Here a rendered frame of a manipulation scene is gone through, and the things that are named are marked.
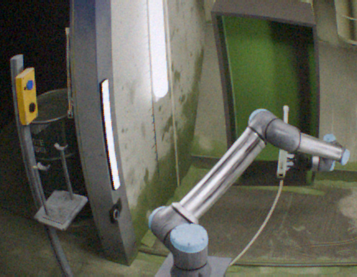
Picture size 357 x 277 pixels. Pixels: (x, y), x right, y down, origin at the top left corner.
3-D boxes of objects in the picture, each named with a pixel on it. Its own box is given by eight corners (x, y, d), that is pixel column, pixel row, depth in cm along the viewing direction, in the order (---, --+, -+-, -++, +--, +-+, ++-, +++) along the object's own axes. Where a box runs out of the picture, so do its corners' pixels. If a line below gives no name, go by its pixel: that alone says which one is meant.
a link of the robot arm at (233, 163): (156, 241, 214) (277, 111, 217) (138, 222, 228) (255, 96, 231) (176, 254, 223) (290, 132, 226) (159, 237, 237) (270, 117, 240)
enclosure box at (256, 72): (237, 147, 347) (218, -8, 272) (315, 151, 332) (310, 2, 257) (228, 185, 321) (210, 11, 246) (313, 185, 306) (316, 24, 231)
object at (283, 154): (283, 195, 273) (284, 171, 256) (275, 195, 274) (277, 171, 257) (289, 129, 303) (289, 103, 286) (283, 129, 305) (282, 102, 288)
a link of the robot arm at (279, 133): (286, 127, 208) (353, 150, 245) (270, 115, 218) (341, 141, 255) (277, 152, 210) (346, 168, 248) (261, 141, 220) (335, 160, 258)
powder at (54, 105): (12, 115, 343) (12, 113, 342) (58, 87, 379) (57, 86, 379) (44, 131, 312) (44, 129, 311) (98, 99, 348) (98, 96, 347)
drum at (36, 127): (30, 206, 383) (10, 112, 341) (71, 180, 421) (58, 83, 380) (70, 235, 349) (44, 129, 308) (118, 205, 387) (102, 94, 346)
